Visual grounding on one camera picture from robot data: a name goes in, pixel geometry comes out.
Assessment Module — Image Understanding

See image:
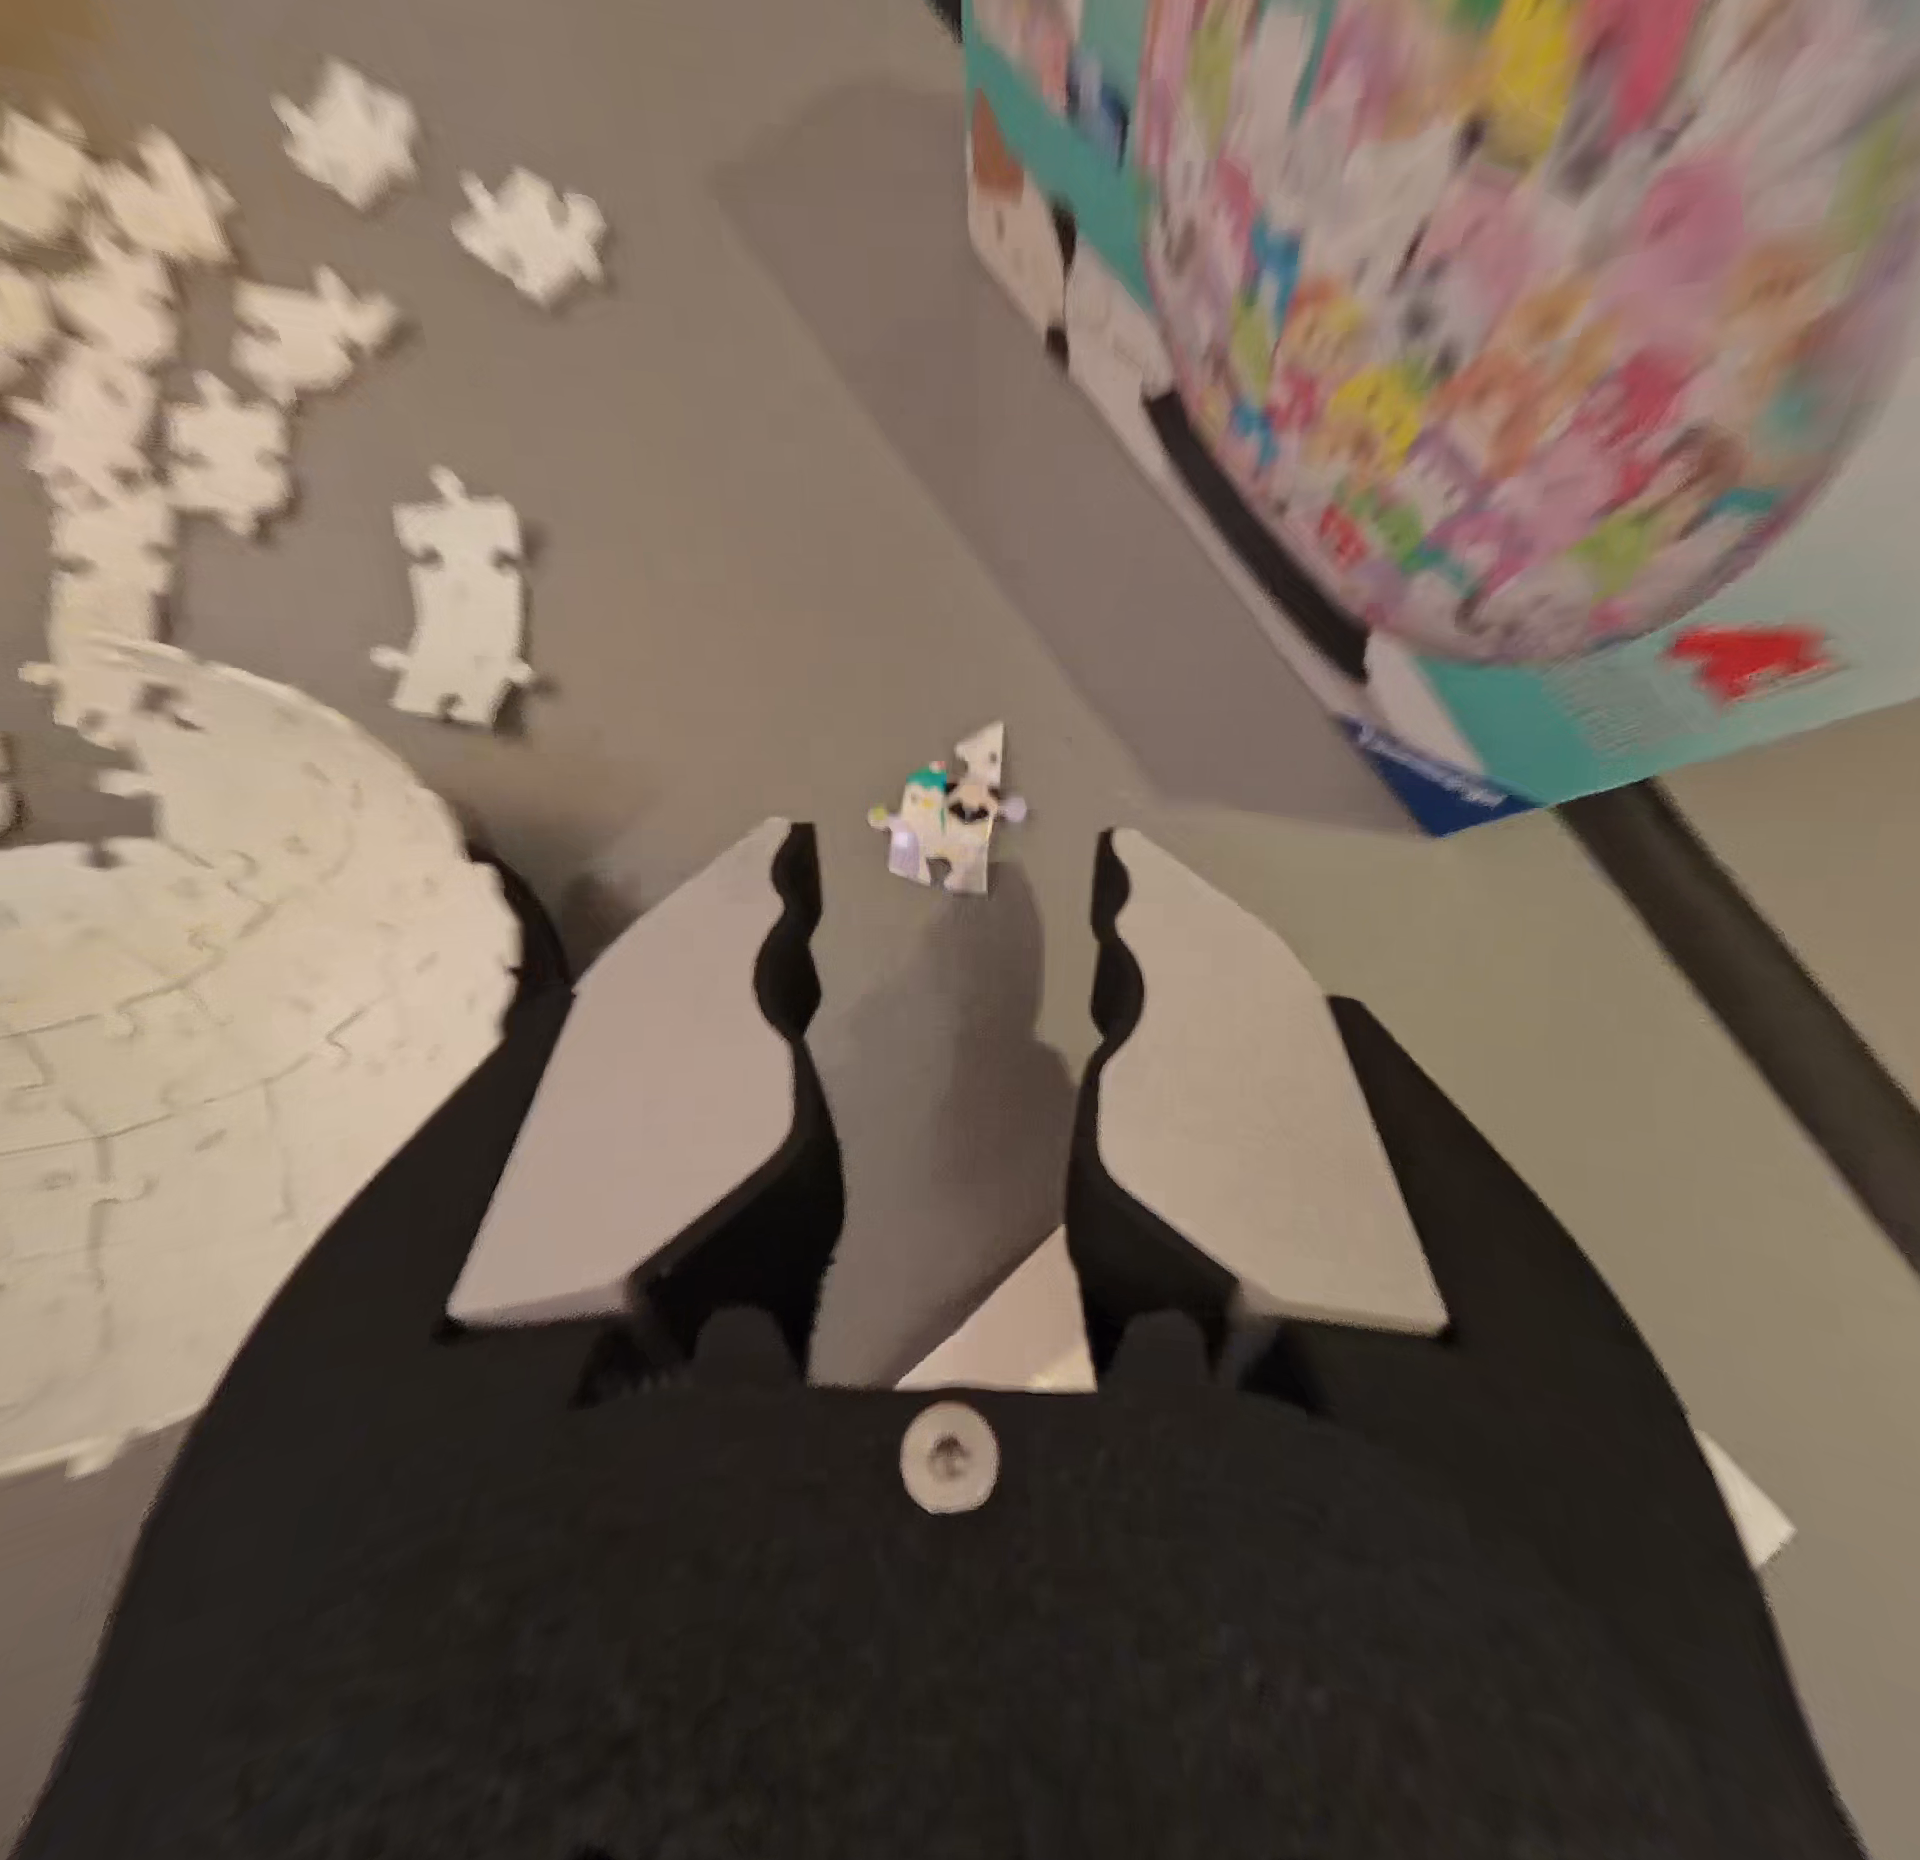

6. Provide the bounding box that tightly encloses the puzzle instruction leaflet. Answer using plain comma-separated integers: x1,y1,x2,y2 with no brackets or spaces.
898,1228,1797,1570

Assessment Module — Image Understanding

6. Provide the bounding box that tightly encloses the colourful puzzle ball box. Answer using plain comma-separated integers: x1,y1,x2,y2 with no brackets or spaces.
959,0,1920,839

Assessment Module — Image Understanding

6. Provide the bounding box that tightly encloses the cluster of puzzle pieces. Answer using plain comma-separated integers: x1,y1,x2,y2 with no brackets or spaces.
0,104,296,726

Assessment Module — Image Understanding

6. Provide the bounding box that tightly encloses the colourful printed puzzle piece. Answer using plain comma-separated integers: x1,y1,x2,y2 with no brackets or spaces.
867,722,1030,899

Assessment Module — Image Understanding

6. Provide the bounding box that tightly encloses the partly built white puzzle ball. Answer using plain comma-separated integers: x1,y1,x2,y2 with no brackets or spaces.
0,638,527,1483

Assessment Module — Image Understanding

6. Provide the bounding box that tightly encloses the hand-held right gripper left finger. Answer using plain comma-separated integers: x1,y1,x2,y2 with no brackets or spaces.
447,820,846,1330

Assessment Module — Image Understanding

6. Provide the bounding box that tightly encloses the white puzzle piece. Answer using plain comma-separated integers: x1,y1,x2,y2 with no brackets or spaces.
450,169,610,311
371,465,539,732
274,60,423,213
233,267,404,405

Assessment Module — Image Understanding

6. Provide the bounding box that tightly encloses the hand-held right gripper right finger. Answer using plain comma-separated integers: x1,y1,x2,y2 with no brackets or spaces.
1063,826,1452,1338

